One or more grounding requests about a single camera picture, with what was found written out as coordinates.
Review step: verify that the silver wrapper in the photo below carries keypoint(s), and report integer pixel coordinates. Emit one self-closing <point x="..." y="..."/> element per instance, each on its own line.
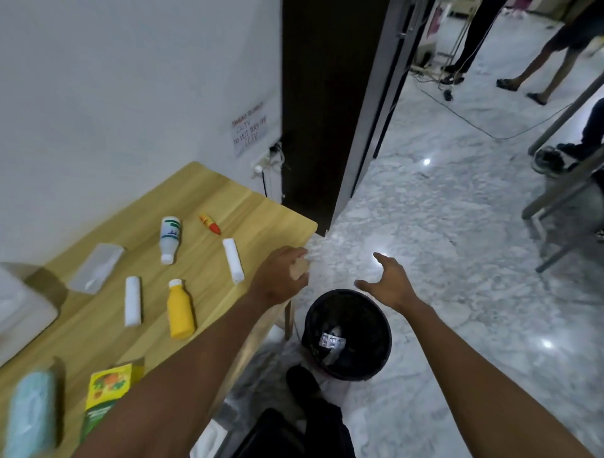
<point x="332" y="340"/>

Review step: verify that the black trash bin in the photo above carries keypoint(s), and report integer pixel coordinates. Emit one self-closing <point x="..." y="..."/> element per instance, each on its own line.
<point x="349" y="358"/>

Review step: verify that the beige paper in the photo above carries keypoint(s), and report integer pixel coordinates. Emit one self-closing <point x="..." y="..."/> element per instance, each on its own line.
<point x="300" y="268"/>

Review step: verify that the yellow bottle white cap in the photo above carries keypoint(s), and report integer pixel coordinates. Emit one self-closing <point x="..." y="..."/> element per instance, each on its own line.
<point x="181" y="314"/>

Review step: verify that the white packet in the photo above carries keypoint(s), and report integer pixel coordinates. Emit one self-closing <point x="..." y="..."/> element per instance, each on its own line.
<point x="210" y="441"/>

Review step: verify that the white tube box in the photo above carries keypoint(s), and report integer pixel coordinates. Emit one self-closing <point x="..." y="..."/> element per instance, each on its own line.
<point x="132" y="302"/>
<point x="233" y="260"/>

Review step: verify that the light blue packet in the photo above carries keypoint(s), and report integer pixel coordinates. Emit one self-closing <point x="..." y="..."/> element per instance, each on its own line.
<point x="30" y="415"/>

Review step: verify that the white plastic basin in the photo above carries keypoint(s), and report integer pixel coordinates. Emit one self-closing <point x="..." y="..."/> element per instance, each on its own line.
<point x="23" y="311"/>

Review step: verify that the person's left hand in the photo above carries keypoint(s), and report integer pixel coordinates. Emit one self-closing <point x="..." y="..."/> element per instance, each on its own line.
<point x="276" y="278"/>

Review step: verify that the yellow green carton box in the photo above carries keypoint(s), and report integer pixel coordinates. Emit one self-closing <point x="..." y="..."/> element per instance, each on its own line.
<point x="111" y="384"/>

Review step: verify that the person's right forearm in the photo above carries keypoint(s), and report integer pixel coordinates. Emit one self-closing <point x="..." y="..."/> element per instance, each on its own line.
<point x="486" y="382"/>

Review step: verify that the white power strip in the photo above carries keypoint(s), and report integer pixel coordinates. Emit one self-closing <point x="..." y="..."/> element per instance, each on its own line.
<point x="426" y="71"/>

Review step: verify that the clear plastic packet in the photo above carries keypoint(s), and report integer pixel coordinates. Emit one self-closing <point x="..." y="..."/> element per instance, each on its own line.
<point x="96" y="268"/>

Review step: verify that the grey sneaker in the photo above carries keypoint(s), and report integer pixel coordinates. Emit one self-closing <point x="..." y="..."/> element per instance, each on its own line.
<point x="548" y="161"/>

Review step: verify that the person's black trousers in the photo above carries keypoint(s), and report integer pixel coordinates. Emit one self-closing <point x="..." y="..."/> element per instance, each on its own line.
<point x="302" y="434"/>

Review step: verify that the small orange red tube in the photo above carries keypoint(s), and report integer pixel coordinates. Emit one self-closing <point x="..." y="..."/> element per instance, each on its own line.
<point x="210" y="223"/>

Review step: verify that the dark wooden door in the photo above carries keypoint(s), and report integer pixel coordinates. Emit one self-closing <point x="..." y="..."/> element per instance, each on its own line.
<point x="325" y="108"/>

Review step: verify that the white bottle green label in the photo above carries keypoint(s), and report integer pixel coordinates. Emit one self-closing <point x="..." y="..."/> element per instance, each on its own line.
<point x="170" y="238"/>

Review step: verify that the person's left fingers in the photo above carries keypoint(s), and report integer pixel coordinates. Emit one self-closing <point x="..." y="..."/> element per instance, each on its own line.
<point x="302" y="282"/>

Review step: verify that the white wall socket with plugs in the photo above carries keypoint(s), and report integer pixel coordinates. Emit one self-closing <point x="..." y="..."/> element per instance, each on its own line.
<point x="270" y="158"/>

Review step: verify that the person's left forearm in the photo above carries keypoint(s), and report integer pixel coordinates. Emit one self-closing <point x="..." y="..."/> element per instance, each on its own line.
<point x="179" y="377"/>

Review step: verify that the person's right thumb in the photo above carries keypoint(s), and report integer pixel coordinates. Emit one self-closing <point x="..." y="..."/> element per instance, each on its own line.
<point x="368" y="284"/>

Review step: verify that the person's black shoe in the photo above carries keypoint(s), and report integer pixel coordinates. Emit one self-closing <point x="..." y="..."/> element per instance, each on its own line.
<point x="303" y="383"/>

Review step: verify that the grey metal table frame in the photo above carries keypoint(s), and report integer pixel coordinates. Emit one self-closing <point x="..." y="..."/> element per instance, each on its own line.
<point x="561" y="188"/>

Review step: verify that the white paper wall notice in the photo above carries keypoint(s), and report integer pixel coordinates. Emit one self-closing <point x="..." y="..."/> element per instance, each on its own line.
<point x="250" y="128"/>

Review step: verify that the person's right hand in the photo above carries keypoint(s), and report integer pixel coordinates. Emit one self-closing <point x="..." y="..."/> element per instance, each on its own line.
<point x="394" y="285"/>

